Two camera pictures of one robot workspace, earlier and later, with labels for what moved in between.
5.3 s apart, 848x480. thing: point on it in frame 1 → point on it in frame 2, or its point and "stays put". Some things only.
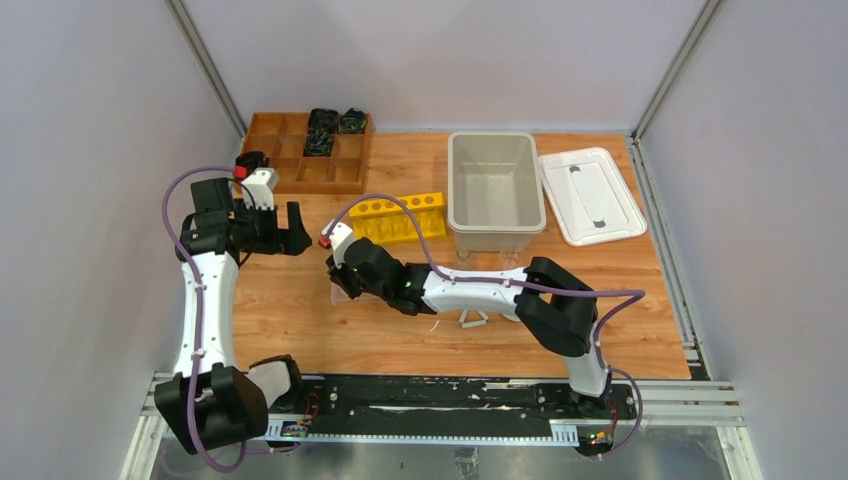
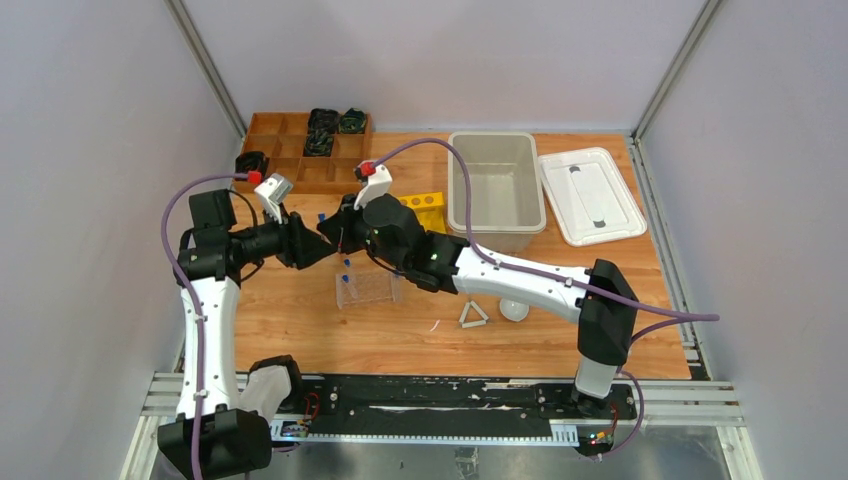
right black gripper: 341,275 → 340,227
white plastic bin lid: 589,196 stays put
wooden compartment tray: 280,135 stays put
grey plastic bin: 494,193 stays put
